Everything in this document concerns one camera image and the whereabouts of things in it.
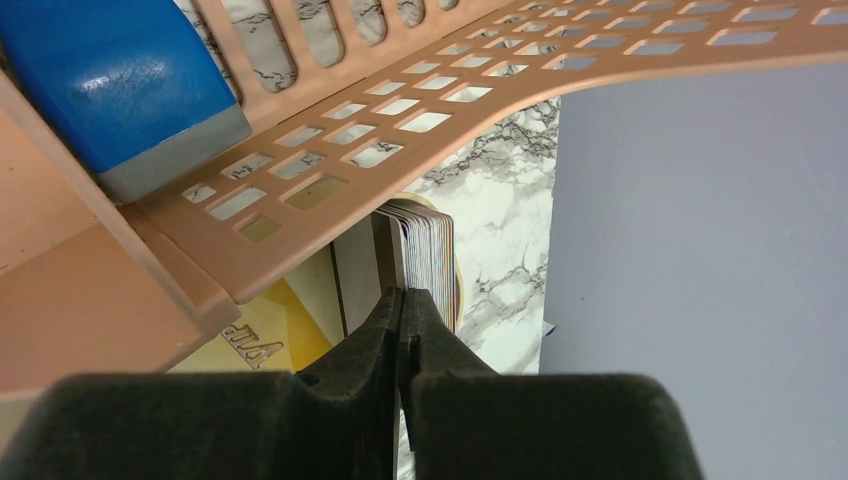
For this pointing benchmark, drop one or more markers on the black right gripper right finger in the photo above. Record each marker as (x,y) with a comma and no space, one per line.
(466,421)

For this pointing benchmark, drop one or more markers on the peach plastic file organizer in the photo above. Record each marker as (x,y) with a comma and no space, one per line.
(345,138)

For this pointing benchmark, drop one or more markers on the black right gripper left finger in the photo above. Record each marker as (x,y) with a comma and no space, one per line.
(335,419)

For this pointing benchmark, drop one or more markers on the blue grey box in organizer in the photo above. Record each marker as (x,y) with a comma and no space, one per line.
(128,85)

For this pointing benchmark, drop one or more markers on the gold card lying in tray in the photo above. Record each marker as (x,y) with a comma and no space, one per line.
(283,328)

